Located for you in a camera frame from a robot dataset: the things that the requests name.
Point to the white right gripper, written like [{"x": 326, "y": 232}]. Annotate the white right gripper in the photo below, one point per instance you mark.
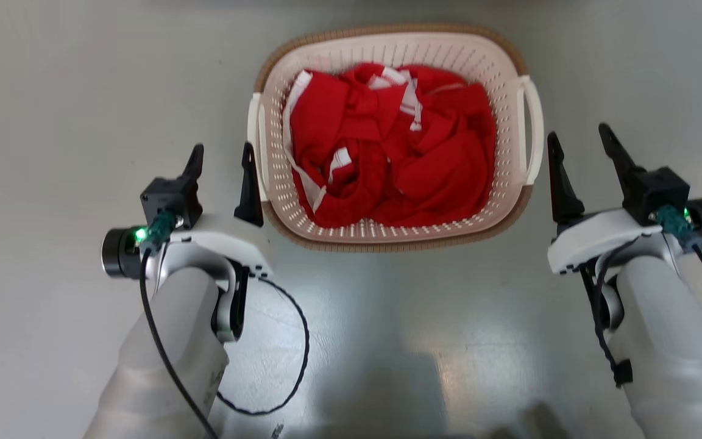
[{"x": 601, "y": 235}]

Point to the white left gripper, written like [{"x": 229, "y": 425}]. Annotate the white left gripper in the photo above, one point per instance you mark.
[{"x": 229, "y": 238}]

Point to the cream perforated plastic laundry basket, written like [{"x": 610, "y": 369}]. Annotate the cream perforated plastic laundry basket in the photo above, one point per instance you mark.
[{"x": 387, "y": 235}]

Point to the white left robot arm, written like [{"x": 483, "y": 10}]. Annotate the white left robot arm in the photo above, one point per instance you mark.
[{"x": 168, "y": 353}]

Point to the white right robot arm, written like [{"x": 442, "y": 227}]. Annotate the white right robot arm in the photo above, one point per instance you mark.
[{"x": 668, "y": 341}]

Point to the red and white clothing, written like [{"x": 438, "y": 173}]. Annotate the red and white clothing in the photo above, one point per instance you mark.
[{"x": 436, "y": 177}]

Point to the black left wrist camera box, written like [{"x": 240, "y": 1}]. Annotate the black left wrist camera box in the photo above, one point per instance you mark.
[{"x": 171, "y": 196}]

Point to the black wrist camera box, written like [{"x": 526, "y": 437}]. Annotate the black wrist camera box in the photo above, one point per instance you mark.
[
  {"x": 655, "y": 186},
  {"x": 171, "y": 196}
]

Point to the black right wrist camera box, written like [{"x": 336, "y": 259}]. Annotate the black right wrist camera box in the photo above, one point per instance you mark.
[{"x": 655, "y": 186}]

